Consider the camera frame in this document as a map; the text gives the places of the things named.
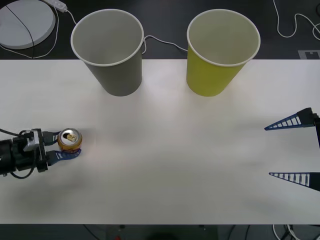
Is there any white round base plate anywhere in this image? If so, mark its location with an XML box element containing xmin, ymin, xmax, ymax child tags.
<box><xmin>0</xmin><ymin>0</ymin><xmax>57</xmax><ymax>50</ymax></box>

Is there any grey plastic waste bin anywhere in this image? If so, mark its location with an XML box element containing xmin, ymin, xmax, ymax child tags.
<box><xmin>70</xmin><ymin>8</ymin><xmax>145</xmax><ymax>97</ymax></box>

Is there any orange gold drink can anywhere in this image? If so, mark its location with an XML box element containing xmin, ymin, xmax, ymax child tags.
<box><xmin>57</xmin><ymin>127</ymin><xmax>83</xmax><ymax>154</ymax></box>

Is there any white looped floor cable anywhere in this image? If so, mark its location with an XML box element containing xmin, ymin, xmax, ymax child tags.
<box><xmin>0</xmin><ymin>6</ymin><xmax>60</xmax><ymax>60</ymax></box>

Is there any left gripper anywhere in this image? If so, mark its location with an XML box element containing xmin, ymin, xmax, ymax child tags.
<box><xmin>11</xmin><ymin>129</ymin><xmax>83</xmax><ymax>174</ymax></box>

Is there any white power strip cable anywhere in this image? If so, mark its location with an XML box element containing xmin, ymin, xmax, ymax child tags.
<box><xmin>65</xmin><ymin>8</ymin><xmax>189</xmax><ymax>55</ymax></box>

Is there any thin black floor cable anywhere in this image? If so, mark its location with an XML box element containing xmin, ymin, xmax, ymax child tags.
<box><xmin>4</xmin><ymin>3</ymin><xmax>36</xmax><ymax>60</ymax></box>

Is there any white wavy floor cable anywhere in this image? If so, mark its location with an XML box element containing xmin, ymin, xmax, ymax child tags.
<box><xmin>272</xmin><ymin>0</ymin><xmax>320</xmax><ymax>41</ymax></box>

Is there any white power strip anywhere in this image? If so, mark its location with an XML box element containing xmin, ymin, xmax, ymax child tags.
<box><xmin>39</xmin><ymin>0</ymin><xmax>69</xmax><ymax>12</ymax></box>

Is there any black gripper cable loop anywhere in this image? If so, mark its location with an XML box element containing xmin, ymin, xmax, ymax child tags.
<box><xmin>9</xmin><ymin>149</ymin><xmax>36</xmax><ymax>180</ymax></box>

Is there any white cable under table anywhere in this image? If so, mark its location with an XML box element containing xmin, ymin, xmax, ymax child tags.
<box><xmin>271</xmin><ymin>223</ymin><xmax>301</xmax><ymax>240</ymax></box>

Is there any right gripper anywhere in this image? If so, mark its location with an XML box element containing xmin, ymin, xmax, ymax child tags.
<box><xmin>264</xmin><ymin>107</ymin><xmax>320</xmax><ymax>193</ymax></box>

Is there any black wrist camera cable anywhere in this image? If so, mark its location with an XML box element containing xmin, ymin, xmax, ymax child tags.
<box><xmin>0</xmin><ymin>127</ymin><xmax>29</xmax><ymax>139</ymax></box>

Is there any pale grey left wrist camera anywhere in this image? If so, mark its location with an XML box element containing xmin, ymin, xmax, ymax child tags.
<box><xmin>23</xmin><ymin>128</ymin><xmax>43</xmax><ymax>153</ymax></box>

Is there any yellow-green plastic waste bin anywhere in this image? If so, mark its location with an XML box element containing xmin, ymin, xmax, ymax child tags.
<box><xmin>186</xmin><ymin>8</ymin><xmax>262</xmax><ymax>98</ymax></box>

